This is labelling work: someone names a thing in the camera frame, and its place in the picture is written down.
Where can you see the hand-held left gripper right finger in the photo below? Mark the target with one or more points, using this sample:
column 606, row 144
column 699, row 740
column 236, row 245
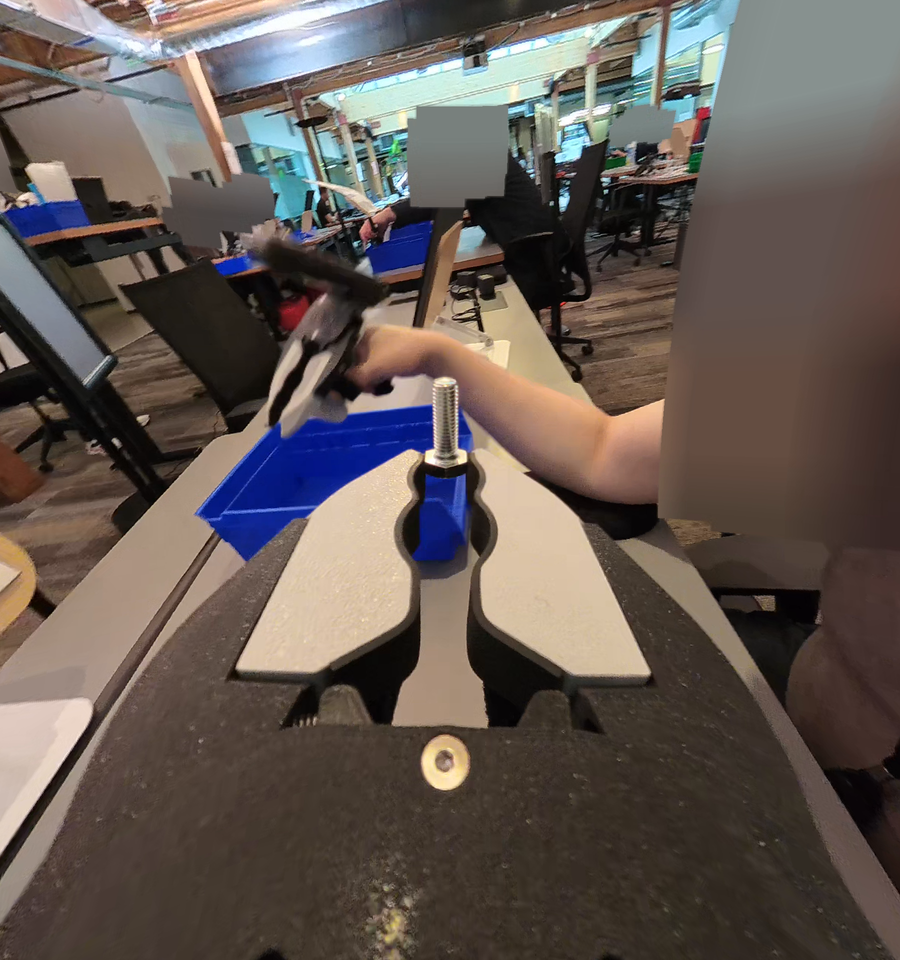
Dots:
column 562, row 592

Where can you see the silver ventilation duct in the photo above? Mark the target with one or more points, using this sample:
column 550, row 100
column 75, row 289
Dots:
column 255, row 19

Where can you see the red container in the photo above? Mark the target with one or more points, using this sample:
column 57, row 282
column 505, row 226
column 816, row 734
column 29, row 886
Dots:
column 291, row 311

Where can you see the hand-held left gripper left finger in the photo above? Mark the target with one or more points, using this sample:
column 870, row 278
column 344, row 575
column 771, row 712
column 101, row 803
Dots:
column 345, row 577

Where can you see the black floor lamp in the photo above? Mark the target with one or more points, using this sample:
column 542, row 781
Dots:
column 311, row 121

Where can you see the blue plastic bin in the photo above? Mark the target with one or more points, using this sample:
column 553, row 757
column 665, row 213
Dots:
column 45, row 219
column 399, row 251
column 307, row 480

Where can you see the wooden top desk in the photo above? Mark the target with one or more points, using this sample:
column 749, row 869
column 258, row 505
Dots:
column 97, row 226

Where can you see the person's torso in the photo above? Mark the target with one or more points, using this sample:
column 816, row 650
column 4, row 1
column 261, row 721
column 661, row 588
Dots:
column 855, row 660

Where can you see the white stand base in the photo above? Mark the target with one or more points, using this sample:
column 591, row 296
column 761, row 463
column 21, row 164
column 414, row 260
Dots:
column 15, row 772

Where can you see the ceiling projector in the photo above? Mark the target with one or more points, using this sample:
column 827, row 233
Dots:
column 474, row 56

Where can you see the person's right hand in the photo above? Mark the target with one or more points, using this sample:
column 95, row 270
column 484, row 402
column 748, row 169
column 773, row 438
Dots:
column 397, row 356

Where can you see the display screen on black stand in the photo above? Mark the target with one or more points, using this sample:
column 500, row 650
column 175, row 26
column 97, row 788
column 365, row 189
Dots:
column 30, row 300

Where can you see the medium steel hex nut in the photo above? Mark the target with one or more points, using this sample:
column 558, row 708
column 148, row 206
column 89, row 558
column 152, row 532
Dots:
column 444, row 461

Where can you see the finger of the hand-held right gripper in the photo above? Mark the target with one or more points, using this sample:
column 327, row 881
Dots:
column 319, row 394
column 292, row 367

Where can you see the person's office chair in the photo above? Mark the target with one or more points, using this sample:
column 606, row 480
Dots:
column 757, row 574

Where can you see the wooden support post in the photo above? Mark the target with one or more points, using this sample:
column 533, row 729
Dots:
column 202, row 112

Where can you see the medium length steel bolt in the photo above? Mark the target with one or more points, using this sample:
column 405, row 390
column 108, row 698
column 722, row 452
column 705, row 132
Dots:
column 445, row 420

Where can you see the black office chair with armrests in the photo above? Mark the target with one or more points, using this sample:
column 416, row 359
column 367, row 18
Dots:
column 7, row 390

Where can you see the person's right forearm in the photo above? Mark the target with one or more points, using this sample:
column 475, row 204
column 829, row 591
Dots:
column 555, row 435

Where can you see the wooden display board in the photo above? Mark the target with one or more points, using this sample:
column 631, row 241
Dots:
column 24, row 577
column 446, row 262

